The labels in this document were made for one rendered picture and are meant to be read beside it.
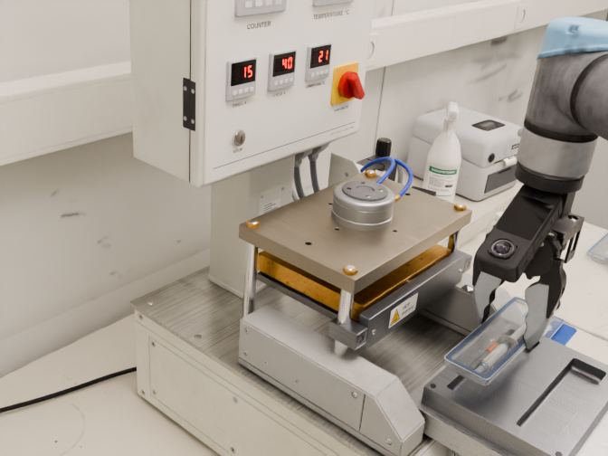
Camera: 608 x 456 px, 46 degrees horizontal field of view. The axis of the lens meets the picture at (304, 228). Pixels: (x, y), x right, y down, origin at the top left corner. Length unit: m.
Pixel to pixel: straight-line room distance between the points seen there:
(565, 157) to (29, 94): 0.69
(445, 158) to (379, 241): 0.85
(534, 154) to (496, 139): 1.03
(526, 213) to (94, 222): 0.74
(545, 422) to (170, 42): 0.60
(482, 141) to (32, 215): 1.07
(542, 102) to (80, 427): 0.78
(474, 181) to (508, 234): 1.06
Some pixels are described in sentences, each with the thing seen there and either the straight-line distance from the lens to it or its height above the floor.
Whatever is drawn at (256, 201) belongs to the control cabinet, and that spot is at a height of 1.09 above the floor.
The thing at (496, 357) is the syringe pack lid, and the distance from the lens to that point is 0.84.
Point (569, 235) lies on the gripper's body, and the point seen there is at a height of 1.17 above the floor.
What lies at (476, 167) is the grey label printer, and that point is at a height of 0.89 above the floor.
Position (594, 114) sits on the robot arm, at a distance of 0.70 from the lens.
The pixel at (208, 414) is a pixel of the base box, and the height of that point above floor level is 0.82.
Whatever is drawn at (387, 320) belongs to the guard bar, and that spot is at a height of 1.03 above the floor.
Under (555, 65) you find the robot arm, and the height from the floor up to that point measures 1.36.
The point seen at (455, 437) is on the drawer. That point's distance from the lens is 0.84.
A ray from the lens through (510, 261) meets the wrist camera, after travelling 0.73.
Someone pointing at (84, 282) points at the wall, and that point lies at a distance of 1.29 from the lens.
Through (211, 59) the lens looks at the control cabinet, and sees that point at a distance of 0.83.
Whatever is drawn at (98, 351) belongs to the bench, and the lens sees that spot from 1.27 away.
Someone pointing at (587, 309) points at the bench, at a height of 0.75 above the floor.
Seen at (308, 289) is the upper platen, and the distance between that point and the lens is 0.88.
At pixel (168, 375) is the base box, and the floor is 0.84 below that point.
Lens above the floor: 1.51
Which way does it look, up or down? 27 degrees down
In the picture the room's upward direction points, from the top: 5 degrees clockwise
